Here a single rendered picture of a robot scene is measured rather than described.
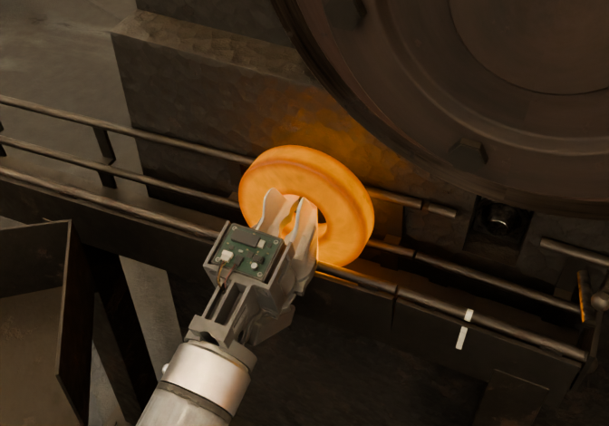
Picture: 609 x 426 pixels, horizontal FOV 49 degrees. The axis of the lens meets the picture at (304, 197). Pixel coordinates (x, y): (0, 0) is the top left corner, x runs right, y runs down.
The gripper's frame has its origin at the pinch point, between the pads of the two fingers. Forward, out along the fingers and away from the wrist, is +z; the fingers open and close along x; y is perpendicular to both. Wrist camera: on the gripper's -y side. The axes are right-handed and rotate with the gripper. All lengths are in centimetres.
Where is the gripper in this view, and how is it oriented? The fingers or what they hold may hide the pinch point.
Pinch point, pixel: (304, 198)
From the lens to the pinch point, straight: 73.4
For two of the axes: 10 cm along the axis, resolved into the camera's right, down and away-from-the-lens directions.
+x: -9.1, -2.8, 3.1
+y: -1.3, -5.2, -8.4
